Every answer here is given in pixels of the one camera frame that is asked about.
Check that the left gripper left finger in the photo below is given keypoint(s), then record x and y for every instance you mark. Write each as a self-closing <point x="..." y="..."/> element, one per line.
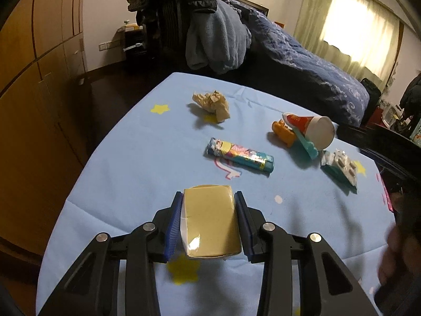
<point x="90" y="285"/>

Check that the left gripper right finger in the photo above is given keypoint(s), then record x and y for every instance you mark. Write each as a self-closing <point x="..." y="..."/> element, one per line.
<point x="327" y="286"/>

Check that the small yellow cardboard box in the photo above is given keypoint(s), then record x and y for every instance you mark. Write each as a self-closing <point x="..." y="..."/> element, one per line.
<point x="209" y="223"/>

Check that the silver pill blister pack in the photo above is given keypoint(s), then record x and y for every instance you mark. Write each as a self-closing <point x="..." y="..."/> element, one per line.
<point x="339" y="166"/>

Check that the teal plastic cap piece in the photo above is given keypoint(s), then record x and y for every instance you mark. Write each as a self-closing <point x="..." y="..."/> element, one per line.
<point x="308" y="145"/>

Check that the white red paper cup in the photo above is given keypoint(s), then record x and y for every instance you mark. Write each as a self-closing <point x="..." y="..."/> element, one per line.
<point x="317" y="129"/>

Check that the orange plastic piece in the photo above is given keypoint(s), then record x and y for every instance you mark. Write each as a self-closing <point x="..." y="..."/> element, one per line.
<point x="284" y="133"/>

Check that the colourful candy wrapper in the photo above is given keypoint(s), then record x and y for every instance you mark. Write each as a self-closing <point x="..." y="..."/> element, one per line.
<point x="238" y="154"/>

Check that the person's right hand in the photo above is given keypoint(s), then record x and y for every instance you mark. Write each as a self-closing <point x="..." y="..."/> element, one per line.
<point x="401" y="249"/>

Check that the light blue patterned table blanket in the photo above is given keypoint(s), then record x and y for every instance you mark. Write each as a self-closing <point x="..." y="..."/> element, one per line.
<point x="159" y="148"/>

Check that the crumpled beige paper ball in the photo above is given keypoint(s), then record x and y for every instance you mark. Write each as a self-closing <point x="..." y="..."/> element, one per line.
<point x="214" y="103"/>

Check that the dark hanging coat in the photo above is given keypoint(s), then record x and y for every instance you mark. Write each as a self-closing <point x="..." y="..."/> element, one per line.
<point x="410" y="102"/>

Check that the bed with navy duvet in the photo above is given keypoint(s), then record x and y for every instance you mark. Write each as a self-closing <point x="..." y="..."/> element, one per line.
<point x="277" y="64"/>

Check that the brown wooden wardrobe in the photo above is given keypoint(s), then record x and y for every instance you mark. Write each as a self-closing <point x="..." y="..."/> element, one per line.
<point x="42" y="148"/>

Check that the wooden nightstand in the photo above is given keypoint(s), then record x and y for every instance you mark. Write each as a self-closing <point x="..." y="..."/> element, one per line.
<point x="133" y="39"/>

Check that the light blue fleece blanket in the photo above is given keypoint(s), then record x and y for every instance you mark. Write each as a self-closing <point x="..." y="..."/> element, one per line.
<point x="218" y="40"/>

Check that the pale green curtain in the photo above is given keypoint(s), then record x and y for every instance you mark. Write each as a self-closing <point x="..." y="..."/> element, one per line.
<point x="358" y="36"/>

